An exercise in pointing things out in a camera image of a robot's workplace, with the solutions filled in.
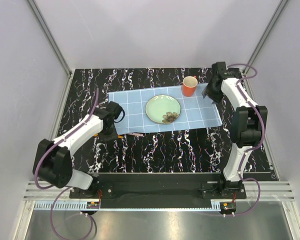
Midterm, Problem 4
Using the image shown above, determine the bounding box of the right control board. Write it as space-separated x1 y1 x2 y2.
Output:
221 202 237 212

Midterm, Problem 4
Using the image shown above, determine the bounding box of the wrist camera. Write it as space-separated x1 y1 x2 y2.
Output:
106 101 126 123
211 61 227 75

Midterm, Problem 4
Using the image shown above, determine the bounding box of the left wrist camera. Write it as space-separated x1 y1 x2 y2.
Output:
106 101 126 123

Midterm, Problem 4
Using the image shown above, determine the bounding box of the aluminium frame post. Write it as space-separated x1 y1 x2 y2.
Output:
243 0 290 74
26 0 72 77

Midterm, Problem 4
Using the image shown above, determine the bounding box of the right aluminium frame post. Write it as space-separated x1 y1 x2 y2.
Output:
243 0 290 74

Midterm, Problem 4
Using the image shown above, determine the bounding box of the green floral plate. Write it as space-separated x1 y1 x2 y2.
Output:
145 94 182 124

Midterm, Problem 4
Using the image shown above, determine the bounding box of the blue checked placemat cloth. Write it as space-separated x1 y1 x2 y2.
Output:
108 83 222 135

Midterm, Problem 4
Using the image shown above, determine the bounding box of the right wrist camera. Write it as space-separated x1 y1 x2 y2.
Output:
211 61 227 75

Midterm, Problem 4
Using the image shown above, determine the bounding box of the pink handled knife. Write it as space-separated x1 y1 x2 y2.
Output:
127 132 145 137

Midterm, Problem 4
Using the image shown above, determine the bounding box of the left control board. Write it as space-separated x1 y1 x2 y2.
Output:
86 201 100 209

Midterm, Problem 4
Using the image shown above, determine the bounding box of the left aluminium frame post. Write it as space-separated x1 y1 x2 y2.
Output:
26 0 72 77

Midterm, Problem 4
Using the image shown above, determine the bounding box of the front aluminium rail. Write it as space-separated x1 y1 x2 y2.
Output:
22 181 296 203

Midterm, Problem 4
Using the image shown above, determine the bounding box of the orange mug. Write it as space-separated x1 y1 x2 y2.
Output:
182 76 198 97

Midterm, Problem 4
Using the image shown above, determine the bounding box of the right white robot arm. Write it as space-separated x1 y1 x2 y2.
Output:
202 68 268 199

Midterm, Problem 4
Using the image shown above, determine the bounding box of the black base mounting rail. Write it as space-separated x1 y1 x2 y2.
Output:
69 173 247 211

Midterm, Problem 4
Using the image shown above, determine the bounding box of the control board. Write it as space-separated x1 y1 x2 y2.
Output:
86 201 100 209
221 202 237 212

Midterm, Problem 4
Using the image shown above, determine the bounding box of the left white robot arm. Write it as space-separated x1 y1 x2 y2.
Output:
33 108 125 198

